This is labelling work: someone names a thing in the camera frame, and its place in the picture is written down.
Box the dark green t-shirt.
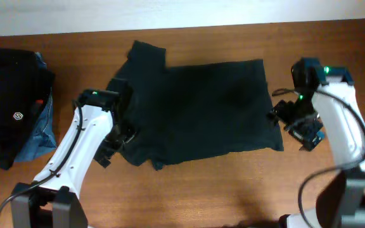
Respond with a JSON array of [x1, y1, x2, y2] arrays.
[[115, 41, 284, 170]]

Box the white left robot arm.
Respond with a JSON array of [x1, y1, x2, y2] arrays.
[[5, 79, 136, 228]]

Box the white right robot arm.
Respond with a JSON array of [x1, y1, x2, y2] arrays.
[[267, 58, 365, 227]]

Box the folded blue jeans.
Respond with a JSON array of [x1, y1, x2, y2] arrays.
[[10, 49, 57, 163]]

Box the black folded garment with logo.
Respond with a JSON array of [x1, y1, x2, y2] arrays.
[[0, 48, 55, 170]]

